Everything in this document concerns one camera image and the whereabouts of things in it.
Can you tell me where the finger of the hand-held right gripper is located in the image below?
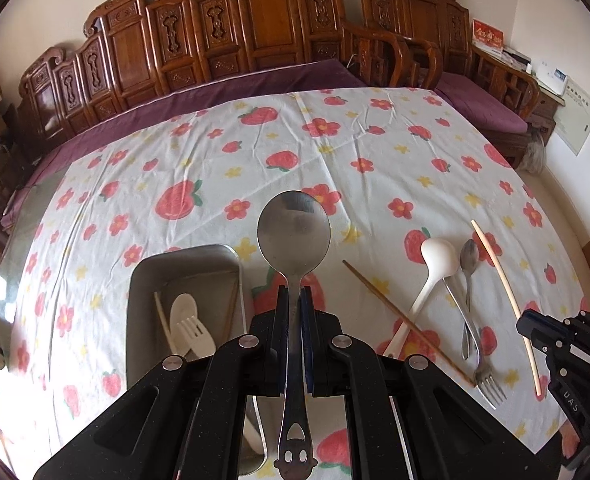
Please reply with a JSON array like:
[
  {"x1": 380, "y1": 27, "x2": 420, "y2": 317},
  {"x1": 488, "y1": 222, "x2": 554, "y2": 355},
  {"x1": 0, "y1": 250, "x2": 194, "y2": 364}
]
[
  {"x1": 517, "y1": 320, "x2": 570, "y2": 358},
  {"x1": 525, "y1": 311, "x2": 583, "y2": 335}
]

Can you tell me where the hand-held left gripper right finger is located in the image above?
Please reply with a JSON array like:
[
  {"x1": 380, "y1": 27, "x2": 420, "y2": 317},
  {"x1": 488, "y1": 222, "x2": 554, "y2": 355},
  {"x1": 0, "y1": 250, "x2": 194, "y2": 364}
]
[{"x1": 300, "y1": 285, "x2": 560, "y2": 480}]

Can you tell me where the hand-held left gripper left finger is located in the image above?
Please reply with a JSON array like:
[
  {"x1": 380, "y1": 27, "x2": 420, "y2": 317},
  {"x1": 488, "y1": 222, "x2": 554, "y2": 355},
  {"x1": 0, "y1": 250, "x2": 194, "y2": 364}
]
[{"x1": 32, "y1": 285, "x2": 291, "y2": 480}]

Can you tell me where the metal fork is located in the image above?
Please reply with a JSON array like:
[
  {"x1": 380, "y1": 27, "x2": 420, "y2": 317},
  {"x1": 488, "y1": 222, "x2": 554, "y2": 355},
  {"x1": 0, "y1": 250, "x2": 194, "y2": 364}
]
[{"x1": 442, "y1": 280, "x2": 509, "y2": 409}]

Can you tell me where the white plastic fork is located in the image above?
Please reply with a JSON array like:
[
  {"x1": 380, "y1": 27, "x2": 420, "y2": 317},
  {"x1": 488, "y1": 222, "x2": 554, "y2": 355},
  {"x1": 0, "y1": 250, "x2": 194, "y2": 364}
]
[{"x1": 177, "y1": 314, "x2": 221, "y2": 361}]

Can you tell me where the small metal spoon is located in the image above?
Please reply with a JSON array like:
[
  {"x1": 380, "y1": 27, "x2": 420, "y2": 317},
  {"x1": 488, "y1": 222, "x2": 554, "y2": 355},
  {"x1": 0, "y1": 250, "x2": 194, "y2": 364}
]
[{"x1": 459, "y1": 239, "x2": 482, "y2": 361}]

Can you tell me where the large metal serving spoon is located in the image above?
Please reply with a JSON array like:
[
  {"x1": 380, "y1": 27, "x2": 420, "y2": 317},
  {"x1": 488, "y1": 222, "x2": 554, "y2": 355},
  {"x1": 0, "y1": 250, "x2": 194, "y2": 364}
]
[{"x1": 256, "y1": 190, "x2": 332, "y2": 480}]

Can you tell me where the rectangular metal tray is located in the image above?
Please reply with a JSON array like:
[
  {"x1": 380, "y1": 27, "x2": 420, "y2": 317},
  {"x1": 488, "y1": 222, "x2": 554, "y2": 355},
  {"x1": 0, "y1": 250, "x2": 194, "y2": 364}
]
[{"x1": 125, "y1": 243, "x2": 268, "y2": 478}]

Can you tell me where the floral strawberry tablecloth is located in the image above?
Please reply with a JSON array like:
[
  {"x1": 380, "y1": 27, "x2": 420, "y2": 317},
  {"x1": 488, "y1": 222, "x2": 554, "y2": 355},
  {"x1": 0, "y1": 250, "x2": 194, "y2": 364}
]
[{"x1": 0, "y1": 87, "x2": 590, "y2": 480}]

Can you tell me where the white printed panel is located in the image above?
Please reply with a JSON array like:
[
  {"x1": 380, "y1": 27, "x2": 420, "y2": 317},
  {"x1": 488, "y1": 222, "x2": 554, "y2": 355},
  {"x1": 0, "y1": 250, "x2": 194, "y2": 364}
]
[{"x1": 552, "y1": 87, "x2": 590, "y2": 157}]

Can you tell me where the wooden side table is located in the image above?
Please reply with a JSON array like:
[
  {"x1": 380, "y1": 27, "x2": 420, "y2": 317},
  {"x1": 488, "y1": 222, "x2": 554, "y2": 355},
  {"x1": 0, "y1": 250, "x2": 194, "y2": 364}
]
[{"x1": 470, "y1": 42, "x2": 566, "y2": 131}]

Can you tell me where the purple armchair cushion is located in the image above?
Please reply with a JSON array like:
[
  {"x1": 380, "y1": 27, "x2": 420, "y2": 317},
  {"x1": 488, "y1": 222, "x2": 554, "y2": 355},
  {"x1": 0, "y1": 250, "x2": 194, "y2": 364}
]
[{"x1": 435, "y1": 72, "x2": 528, "y2": 133}]

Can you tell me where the white desk phone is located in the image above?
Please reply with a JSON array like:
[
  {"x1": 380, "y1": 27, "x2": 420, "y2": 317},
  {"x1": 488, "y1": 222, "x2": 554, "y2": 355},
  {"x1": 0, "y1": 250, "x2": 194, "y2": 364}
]
[{"x1": 530, "y1": 57, "x2": 570, "y2": 96}]

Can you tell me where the purple sofa cushion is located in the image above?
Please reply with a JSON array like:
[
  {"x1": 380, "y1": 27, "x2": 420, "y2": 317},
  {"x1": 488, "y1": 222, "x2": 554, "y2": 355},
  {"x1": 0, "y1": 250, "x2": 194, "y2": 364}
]
[{"x1": 0, "y1": 57, "x2": 371, "y2": 231}]

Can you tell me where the tissue box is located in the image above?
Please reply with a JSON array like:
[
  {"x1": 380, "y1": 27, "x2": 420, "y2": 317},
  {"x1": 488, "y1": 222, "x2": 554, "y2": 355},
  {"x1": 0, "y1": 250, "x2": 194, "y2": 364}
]
[{"x1": 502, "y1": 45, "x2": 533, "y2": 68}]

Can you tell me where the long carved wooden sofa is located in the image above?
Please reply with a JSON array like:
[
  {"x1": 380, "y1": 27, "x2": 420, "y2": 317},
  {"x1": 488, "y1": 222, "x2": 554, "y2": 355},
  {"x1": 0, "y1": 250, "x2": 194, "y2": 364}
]
[{"x1": 18, "y1": 0, "x2": 443, "y2": 136}]

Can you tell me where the carved wooden armchair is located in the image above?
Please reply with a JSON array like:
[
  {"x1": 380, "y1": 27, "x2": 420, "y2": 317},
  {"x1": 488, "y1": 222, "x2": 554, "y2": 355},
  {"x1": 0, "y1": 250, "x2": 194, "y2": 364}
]
[{"x1": 360, "y1": 0, "x2": 543, "y2": 171}]

